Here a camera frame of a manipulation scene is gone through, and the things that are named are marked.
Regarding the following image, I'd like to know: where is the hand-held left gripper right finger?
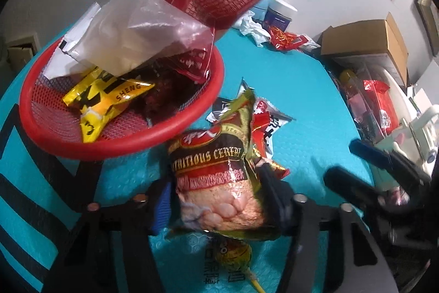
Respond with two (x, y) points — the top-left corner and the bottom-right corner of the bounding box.
(259, 164), (398, 293)

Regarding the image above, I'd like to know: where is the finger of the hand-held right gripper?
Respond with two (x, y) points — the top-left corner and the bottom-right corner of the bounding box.
(349, 138), (412, 177)
(323, 166), (381, 209)

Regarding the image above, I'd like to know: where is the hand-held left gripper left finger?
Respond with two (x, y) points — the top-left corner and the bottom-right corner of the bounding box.
(51, 178), (172, 293)

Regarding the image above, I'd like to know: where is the green pink cereal packet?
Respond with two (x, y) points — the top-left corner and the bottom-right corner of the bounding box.
(166, 87), (285, 242)

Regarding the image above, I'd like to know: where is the red mesh basket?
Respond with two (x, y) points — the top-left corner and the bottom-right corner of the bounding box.
(19, 34), (226, 161)

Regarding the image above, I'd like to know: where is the shiny red snack packet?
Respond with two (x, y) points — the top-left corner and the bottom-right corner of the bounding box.
(252, 156), (291, 181)

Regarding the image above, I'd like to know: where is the clear bag of red packets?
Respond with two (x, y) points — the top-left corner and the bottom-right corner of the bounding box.
(346, 78), (402, 144)

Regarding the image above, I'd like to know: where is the yellow wrapped lollipop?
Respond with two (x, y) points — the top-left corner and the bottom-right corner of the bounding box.
(211, 238), (266, 293)

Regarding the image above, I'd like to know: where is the black white red snack packet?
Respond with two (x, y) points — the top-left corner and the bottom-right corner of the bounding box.
(206, 77), (295, 158)

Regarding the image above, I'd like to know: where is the cardboard box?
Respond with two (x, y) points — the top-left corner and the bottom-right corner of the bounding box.
(320, 12), (410, 88)

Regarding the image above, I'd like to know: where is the dark red snack packet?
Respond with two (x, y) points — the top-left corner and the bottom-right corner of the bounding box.
(137, 68), (198, 124)

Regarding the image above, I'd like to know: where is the white crumpled wrapper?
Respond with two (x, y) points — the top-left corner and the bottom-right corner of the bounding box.
(298, 35), (322, 51)

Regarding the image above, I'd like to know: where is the yellow black snack packet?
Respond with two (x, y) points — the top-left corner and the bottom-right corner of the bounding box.
(62, 66), (156, 143)

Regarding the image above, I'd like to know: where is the crinkled red yellow snack packet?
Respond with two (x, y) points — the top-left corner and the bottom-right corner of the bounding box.
(268, 27), (310, 52)

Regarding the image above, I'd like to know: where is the red white-print snack packet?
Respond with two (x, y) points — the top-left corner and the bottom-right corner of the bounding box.
(168, 42), (216, 85)

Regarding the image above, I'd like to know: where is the dark jar with white lid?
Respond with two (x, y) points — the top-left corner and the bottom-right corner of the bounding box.
(263, 0), (298, 33)

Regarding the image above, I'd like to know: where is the white crumpled tissue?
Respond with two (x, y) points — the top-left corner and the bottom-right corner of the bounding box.
(238, 11), (272, 48)

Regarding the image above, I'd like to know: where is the clear plastic bag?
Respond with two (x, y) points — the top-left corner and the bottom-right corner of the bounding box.
(73, 0), (214, 78)

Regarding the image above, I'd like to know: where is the large red snack packet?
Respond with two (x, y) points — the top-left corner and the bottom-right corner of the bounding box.
(153, 0), (267, 34)

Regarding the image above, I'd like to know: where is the wall picture frame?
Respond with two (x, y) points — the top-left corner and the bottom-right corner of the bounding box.
(413, 0), (439, 57)

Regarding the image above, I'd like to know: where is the wooden wall hatch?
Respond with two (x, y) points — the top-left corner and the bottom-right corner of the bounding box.
(5, 35), (39, 71)

